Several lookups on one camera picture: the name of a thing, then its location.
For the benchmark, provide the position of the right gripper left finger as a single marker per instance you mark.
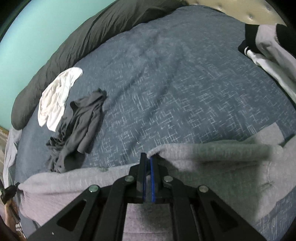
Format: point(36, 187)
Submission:
point(98, 213)

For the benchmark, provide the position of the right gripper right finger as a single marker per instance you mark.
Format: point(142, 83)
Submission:
point(197, 213)

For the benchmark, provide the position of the grey quilted sweatshirt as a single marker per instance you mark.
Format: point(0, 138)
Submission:
point(255, 177)

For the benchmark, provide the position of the person's left hand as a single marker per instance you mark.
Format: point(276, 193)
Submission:
point(9, 220)

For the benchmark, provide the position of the light grey blanket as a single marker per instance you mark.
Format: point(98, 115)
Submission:
point(10, 156)

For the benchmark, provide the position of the beige striped curtain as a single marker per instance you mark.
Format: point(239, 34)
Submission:
point(3, 141)

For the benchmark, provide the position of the dark grey thin garment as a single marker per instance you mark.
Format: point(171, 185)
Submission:
point(76, 130)

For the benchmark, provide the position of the white t-shirt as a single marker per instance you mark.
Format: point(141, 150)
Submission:
point(52, 102)

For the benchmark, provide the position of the blue patterned bed sheet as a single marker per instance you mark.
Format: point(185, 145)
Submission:
point(178, 79)

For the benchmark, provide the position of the long dark grey pillow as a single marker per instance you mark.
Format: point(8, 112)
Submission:
point(118, 17)

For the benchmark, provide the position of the cream tufted headboard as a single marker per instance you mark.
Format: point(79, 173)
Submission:
point(256, 12)

